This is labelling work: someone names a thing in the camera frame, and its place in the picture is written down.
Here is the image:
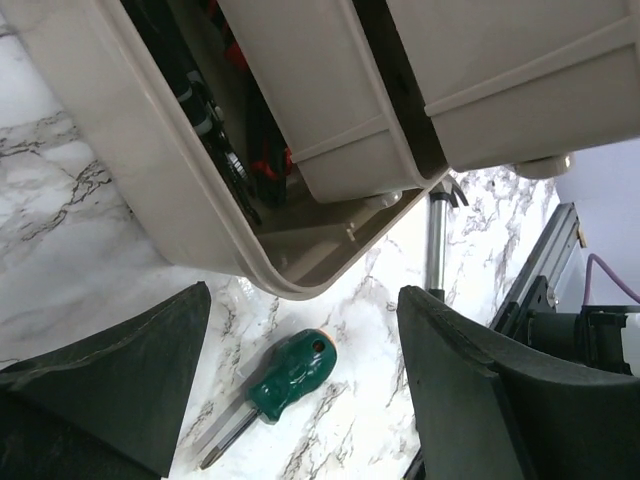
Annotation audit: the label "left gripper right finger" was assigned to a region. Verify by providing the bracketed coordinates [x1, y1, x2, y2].
[397, 286, 639, 479]

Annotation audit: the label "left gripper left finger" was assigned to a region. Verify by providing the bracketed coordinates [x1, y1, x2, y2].
[1, 282, 210, 479]

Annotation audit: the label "green stubby screwdriver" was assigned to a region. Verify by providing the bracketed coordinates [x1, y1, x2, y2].
[199, 328, 338, 470]

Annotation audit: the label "black handle long hammer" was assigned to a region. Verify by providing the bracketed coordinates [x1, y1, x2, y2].
[425, 175, 469, 302]

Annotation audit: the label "red black pliers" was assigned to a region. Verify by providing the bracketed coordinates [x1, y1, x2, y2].
[198, 0, 293, 208]

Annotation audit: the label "beige translucent tool box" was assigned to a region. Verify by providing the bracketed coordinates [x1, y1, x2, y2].
[1, 1, 639, 300]

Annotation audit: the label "grey wire stripper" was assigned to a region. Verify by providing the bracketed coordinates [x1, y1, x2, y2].
[122, 1, 262, 225]

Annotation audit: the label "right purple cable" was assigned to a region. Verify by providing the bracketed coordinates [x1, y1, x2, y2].
[582, 253, 640, 306]

